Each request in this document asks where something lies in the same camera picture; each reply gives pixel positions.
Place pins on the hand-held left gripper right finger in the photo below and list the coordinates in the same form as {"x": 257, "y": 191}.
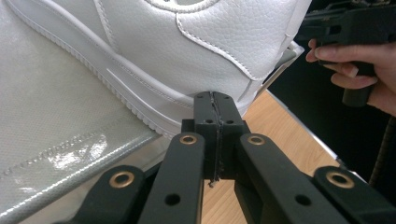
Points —
{"x": 230, "y": 124}

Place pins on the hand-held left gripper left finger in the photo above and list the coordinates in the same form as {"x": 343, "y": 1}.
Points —
{"x": 207, "y": 124}

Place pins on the white leather sneaker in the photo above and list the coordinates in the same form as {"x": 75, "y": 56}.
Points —
{"x": 155, "y": 46}

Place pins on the metal shoe rack grey shelves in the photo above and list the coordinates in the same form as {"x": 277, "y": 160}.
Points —
{"x": 46, "y": 109}

